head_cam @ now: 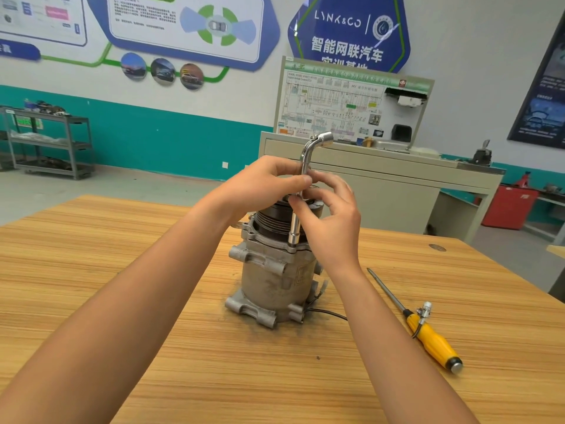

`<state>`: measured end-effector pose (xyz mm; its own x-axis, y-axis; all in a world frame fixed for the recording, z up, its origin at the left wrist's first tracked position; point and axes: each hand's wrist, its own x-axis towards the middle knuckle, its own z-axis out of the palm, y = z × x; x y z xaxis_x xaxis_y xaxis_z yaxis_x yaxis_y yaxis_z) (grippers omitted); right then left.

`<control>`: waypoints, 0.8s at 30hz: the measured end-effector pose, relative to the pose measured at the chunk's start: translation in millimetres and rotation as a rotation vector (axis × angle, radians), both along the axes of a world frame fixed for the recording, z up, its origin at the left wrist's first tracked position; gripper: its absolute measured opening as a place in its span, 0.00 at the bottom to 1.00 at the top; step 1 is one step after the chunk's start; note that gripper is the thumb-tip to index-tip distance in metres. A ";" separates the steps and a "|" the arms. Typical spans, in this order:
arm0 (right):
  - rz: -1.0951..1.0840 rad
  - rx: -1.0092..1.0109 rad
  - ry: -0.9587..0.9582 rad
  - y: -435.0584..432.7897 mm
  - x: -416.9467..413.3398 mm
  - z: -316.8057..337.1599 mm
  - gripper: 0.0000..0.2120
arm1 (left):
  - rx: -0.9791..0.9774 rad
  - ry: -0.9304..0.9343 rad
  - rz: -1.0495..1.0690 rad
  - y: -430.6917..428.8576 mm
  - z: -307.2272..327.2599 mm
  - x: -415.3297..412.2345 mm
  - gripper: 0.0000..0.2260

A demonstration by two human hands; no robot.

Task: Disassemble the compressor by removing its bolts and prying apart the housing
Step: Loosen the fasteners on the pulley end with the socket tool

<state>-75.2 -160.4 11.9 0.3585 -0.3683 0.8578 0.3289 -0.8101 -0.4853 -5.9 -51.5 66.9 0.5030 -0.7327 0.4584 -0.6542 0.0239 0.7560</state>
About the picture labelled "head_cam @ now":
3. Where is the person's right hand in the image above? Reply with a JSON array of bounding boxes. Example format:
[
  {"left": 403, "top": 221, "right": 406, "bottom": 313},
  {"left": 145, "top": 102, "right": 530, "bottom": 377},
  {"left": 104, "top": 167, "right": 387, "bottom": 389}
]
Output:
[{"left": 288, "top": 168, "right": 365, "bottom": 279}]

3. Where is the small black device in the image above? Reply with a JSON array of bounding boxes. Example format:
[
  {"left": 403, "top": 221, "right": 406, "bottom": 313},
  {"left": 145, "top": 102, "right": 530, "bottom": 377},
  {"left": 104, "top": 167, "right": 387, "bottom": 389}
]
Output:
[{"left": 470, "top": 140, "right": 494, "bottom": 167}]

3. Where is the dark wall poster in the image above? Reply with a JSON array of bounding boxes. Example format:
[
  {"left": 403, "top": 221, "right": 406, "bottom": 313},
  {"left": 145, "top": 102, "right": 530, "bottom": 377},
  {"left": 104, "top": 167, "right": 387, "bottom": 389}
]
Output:
[{"left": 507, "top": 13, "right": 565, "bottom": 150}]

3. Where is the red cabinet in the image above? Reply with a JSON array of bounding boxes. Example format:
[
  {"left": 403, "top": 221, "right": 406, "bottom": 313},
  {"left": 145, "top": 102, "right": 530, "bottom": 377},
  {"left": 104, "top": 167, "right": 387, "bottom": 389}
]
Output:
[{"left": 482, "top": 183, "right": 540, "bottom": 230}]

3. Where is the round photo wall decal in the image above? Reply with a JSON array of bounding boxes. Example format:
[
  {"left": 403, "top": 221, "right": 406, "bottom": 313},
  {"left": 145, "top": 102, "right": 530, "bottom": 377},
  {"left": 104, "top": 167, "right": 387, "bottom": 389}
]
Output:
[
  {"left": 179, "top": 62, "right": 206, "bottom": 91},
  {"left": 150, "top": 57, "right": 177, "bottom": 85},
  {"left": 121, "top": 52, "right": 149, "bottom": 82}
]

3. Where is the blue rounded infographic panel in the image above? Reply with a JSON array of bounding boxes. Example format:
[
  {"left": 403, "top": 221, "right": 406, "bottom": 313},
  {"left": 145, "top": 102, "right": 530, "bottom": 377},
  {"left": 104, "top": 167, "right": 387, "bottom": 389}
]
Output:
[{"left": 85, "top": 0, "right": 282, "bottom": 72}]

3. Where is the person's right forearm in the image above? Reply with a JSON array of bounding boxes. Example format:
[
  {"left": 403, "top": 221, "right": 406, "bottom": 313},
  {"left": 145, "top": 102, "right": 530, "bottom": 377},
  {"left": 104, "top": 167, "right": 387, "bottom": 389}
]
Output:
[{"left": 328, "top": 264, "right": 480, "bottom": 424}]

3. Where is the grey metal shelf cart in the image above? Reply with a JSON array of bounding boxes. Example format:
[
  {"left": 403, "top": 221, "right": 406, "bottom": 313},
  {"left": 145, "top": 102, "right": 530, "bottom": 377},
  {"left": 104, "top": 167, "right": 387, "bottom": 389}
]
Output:
[{"left": 2, "top": 100, "right": 95, "bottom": 180}]

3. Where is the beige workbench cabinet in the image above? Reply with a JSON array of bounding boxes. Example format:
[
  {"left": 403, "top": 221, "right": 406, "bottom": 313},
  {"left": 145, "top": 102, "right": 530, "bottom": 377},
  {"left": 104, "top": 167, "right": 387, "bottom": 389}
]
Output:
[{"left": 258, "top": 130, "right": 507, "bottom": 244}]

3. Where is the person's left hand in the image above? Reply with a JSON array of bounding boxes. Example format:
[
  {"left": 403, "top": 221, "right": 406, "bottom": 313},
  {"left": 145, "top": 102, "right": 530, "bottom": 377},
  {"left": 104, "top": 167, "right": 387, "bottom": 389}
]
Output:
[{"left": 207, "top": 155, "right": 316, "bottom": 228}]

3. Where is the wooden side table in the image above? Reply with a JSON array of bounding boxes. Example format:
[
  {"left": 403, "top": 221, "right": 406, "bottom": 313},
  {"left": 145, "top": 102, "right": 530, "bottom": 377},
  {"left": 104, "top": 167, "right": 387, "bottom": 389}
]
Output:
[{"left": 547, "top": 244, "right": 565, "bottom": 304}]

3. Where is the silver L-shaped socket wrench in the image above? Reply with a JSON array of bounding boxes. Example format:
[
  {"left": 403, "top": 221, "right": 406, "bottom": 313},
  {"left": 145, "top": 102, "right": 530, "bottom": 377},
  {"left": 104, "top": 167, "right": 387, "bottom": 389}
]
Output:
[{"left": 288, "top": 131, "right": 337, "bottom": 247}]

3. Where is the white infographic wall panel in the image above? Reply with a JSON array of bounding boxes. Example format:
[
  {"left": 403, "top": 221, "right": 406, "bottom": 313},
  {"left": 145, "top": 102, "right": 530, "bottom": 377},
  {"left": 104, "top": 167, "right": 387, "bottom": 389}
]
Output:
[{"left": 0, "top": 0, "right": 89, "bottom": 47}]

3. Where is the blue hexagon wall sign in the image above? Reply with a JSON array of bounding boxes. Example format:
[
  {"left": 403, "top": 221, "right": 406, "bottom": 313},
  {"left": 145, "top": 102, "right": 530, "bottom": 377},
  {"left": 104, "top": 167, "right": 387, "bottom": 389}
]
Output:
[{"left": 288, "top": 0, "right": 413, "bottom": 74}]

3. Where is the yellow handled screwdriver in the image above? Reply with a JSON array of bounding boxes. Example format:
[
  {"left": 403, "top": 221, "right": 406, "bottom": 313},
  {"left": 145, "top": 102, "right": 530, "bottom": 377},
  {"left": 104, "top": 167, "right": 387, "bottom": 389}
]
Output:
[{"left": 367, "top": 267, "right": 464, "bottom": 375}]

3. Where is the person's left forearm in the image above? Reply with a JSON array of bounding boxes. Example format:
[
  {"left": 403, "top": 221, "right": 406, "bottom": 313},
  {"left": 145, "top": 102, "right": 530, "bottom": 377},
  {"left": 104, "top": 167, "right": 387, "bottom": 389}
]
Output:
[{"left": 0, "top": 194, "right": 235, "bottom": 424}]

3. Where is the white wiring display board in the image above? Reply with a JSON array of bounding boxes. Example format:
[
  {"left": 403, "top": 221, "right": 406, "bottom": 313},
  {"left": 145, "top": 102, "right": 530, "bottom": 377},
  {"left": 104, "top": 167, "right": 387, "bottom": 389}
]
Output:
[{"left": 274, "top": 57, "right": 436, "bottom": 148}]

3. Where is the grey metal compressor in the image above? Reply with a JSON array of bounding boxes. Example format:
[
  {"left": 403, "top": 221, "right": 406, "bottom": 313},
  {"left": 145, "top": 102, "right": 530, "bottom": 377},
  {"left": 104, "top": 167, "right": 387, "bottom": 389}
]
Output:
[{"left": 224, "top": 197, "right": 434, "bottom": 339}]

